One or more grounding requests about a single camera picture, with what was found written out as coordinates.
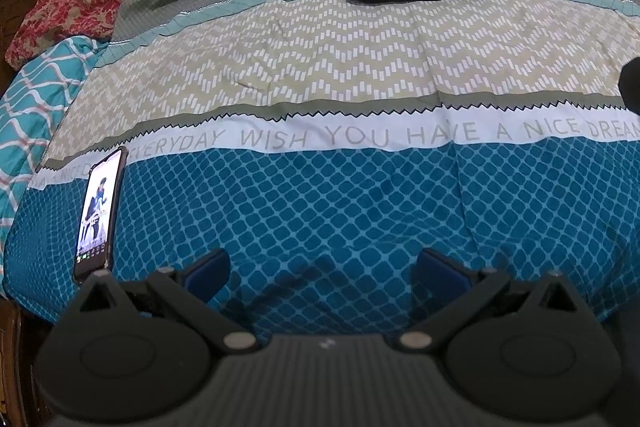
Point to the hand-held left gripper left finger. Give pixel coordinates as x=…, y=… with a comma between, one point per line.
x=210, y=272

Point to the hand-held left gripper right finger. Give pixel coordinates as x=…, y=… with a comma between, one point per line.
x=440, y=274

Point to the black smartphone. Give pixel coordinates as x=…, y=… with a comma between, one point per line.
x=97, y=219

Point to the striped patterned bedspread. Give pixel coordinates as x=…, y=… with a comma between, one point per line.
x=350, y=107

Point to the teal wavy patterned cloth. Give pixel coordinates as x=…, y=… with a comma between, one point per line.
x=35, y=107

